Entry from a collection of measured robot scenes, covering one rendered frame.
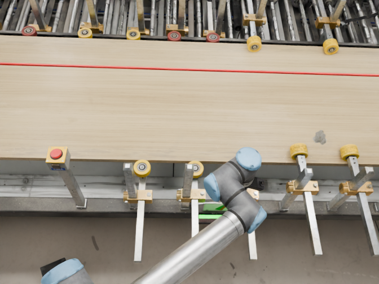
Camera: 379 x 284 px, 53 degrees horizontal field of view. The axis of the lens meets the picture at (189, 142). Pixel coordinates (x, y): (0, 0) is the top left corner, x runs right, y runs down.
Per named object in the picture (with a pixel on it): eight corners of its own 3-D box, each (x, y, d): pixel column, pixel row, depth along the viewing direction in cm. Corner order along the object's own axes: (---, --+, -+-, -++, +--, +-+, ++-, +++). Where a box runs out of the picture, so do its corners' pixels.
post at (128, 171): (139, 211, 192) (131, 169, 151) (131, 211, 192) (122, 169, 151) (139, 205, 194) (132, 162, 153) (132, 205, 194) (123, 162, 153)
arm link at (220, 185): (223, 201, 121) (251, 180, 126) (201, 175, 125) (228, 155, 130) (220, 211, 129) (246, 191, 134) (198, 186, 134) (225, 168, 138)
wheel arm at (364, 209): (378, 256, 160) (383, 254, 156) (370, 256, 159) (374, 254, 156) (352, 152, 185) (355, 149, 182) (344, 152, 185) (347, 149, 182)
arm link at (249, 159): (229, 154, 129) (250, 139, 133) (224, 170, 140) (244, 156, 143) (247, 174, 126) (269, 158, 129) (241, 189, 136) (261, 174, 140)
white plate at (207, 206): (254, 212, 191) (258, 204, 182) (202, 211, 190) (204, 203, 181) (254, 211, 191) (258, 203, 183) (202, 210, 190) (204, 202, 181)
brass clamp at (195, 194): (205, 203, 180) (205, 199, 176) (176, 203, 179) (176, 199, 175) (204, 191, 183) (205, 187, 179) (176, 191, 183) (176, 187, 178)
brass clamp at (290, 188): (315, 196, 173) (319, 191, 169) (286, 195, 173) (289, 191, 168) (313, 183, 176) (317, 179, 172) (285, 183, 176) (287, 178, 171)
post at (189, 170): (188, 212, 193) (194, 170, 152) (181, 212, 193) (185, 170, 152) (188, 205, 195) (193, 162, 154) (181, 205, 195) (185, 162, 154)
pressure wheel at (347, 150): (358, 152, 178) (340, 156, 181) (360, 159, 184) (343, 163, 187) (355, 141, 181) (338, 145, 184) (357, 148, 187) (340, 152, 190)
